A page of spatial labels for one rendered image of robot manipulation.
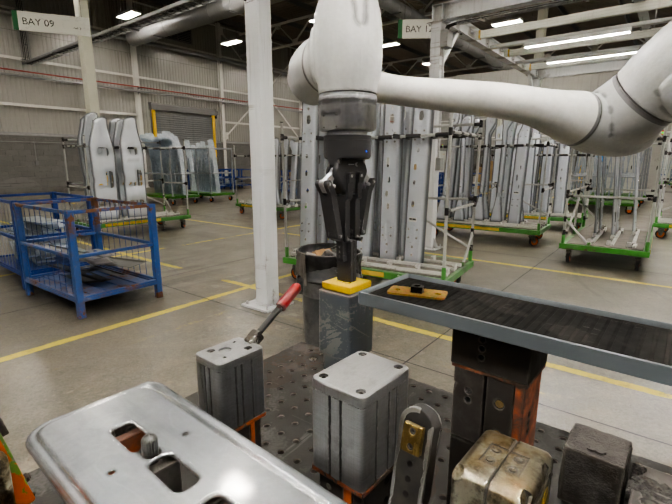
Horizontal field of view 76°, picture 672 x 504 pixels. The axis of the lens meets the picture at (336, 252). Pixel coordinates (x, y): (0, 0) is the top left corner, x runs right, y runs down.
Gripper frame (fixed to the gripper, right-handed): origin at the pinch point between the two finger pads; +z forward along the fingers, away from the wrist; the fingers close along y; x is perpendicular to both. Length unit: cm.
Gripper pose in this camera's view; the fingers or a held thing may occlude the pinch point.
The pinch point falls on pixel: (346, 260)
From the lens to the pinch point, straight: 71.8
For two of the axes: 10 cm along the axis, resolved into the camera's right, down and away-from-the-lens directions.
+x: 7.6, 1.3, -6.3
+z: 0.0, 9.8, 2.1
